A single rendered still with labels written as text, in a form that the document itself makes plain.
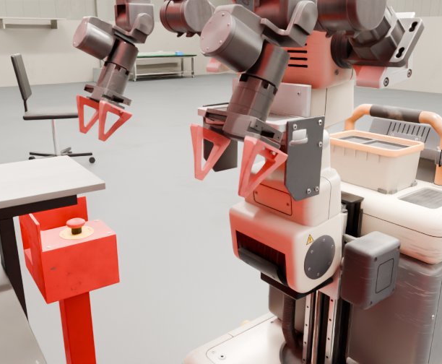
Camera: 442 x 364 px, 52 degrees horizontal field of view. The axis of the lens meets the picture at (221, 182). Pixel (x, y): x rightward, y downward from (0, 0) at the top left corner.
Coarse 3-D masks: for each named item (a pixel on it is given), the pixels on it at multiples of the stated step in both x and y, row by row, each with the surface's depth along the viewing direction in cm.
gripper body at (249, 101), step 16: (240, 80) 62; (256, 80) 60; (240, 96) 61; (256, 96) 60; (272, 96) 62; (208, 112) 64; (224, 112) 61; (240, 112) 60; (256, 112) 60; (256, 128) 58; (272, 128) 60
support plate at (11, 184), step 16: (32, 160) 72; (48, 160) 72; (64, 160) 72; (0, 176) 64; (16, 176) 64; (32, 176) 64; (48, 176) 64; (64, 176) 64; (80, 176) 64; (96, 176) 64; (0, 192) 58; (16, 192) 58; (32, 192) 58; (48, 192) 58; (64, 192) 59; (80, 192) 60; (0, 208) 55
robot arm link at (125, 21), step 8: (120, 0) 92; (128, 0) 90; (136, 0) 91; (144, 0) 92; (120, 8) 95; (128, 8) 90; (136, 8) 91; (144, 8) 92; (152, 8) 93; (120, 16) 94; (128, 16) 91; (152, 16) 94; (120, 24) 94; (128, 24) 92; (152, 24) 94
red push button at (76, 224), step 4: (72, 220) 98; (76, 220) 98; (80, 220) 98; (68, 224) 97; (72, 224) 97; (76, 224) 97; (80, 224) 97; (84, 224) 99; (72, 228) 98; (76, 228) 98; (80, 228) 99; (72, 232) 98; (76, 232) 98; (80, 232) 99
